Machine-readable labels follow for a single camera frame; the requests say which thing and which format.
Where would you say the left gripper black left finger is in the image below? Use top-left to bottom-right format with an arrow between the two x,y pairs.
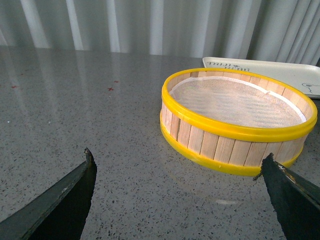
0,148 -> 97,240

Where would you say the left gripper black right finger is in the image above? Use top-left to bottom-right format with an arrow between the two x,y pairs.
253,153 -> 320,240

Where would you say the white rectangular tray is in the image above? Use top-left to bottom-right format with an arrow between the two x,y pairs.
202,57 -> 320,100

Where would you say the yellow-rimmed bamboo steamer basket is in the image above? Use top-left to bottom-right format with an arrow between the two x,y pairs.
160,68 -> 318,176

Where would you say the white mesh steamer liner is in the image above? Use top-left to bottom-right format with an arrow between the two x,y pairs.
169,76 -> 307,129

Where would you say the grey pleated curtain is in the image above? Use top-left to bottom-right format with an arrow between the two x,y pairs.
0,0 -> 320,66

